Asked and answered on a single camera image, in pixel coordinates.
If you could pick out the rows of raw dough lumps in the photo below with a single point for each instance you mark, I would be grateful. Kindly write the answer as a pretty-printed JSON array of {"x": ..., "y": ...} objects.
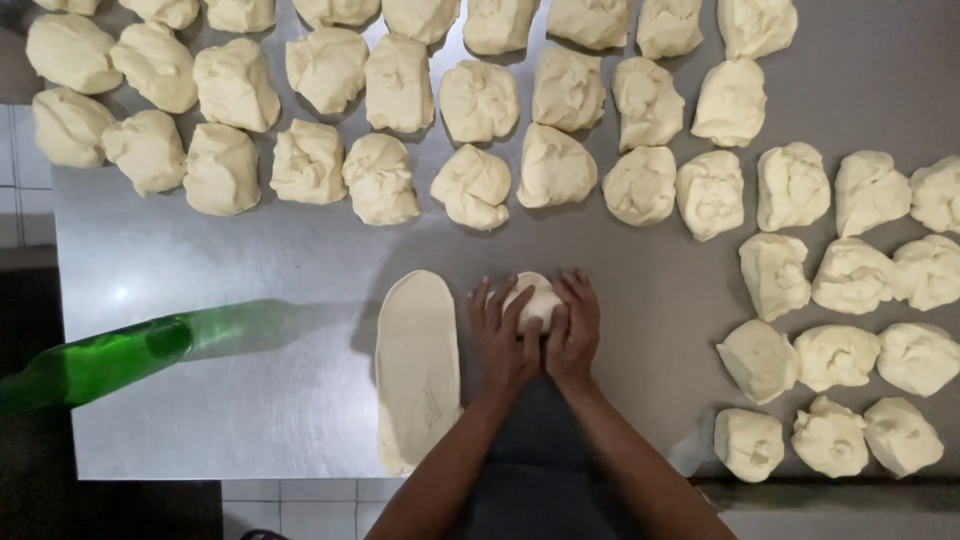
[{"x": 478, "y": 101}]

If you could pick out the green glass bottle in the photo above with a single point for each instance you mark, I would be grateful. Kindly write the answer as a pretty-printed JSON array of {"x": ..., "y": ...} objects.
[{"x": 97, "y": 365}]

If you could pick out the flattened oval dough sheet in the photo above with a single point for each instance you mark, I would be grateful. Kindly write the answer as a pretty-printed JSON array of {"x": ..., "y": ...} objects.
[{"x": 416, "y": 375}]

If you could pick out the small round dough ball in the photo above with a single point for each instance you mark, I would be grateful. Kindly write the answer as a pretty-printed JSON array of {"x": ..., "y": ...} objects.
[{"x": 538, "y": 296}]

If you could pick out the person's right hand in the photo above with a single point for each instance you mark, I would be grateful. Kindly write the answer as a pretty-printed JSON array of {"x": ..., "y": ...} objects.
[{"x": 574, "y": 337}]

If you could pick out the person's dark grey clothing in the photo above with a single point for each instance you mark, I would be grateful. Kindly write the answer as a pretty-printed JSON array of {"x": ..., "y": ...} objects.
[{"x": 544, "y": 480}]

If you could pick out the person's left hand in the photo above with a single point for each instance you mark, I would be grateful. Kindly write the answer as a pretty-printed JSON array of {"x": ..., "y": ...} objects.
[{"x": 501, "y": 352}]

